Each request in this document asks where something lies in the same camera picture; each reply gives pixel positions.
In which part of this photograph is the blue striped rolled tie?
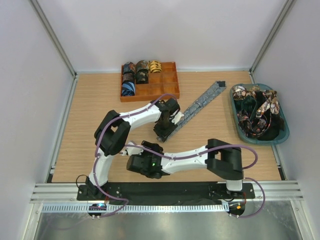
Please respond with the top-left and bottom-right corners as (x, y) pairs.
(121, 82), (136, 97)

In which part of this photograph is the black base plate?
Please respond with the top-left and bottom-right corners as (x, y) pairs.
(76, 181), (256, 206)

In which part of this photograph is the brown blue floral tie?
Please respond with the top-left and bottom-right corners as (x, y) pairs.
(255, 90), (280, 118)

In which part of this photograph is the grey floral tie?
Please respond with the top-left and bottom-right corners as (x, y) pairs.
(154, 81), (227, 143)

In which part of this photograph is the dark camouflage rolled tie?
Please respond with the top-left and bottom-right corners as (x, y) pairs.
(135, 71), (149, 84)

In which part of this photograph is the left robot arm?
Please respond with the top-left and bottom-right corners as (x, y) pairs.
(85, 98), (183, 200)

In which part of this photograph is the white slotted cable duct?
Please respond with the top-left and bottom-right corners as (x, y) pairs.
(41, 202), (229, 214)

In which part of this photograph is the dark navy floral tie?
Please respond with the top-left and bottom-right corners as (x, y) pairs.
(236, 109), (271, 139)

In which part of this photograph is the brown blue rolled tie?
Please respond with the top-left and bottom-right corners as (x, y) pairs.
(135, 60), (149, 72)

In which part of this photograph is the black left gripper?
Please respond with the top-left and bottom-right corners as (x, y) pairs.
(154, 117), (178, 142)

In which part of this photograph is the yellow black rolled tie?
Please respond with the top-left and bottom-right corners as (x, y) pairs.
(148, 60), (162, 73)

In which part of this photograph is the teal plastic bin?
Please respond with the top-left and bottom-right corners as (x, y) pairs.
(229, 83), (290, 146)

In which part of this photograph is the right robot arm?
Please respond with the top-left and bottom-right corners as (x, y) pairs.
(125, 139), (244, 202)

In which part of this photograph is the dark brown rolled tie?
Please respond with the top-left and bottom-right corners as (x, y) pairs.
(122, 72), (135, 83)

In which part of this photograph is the orange compartment tray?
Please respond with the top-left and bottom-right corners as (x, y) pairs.
(120, 61), (180, 103)

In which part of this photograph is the navy orange rolled tie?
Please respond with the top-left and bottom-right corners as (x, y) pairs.
(122, 61), (136, 74)

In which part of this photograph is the dark green tie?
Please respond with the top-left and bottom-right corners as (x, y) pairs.
(234, 95), (257, 113)

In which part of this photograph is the aluminium frame rail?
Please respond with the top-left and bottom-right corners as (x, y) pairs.
(29, 180), (304, 204)

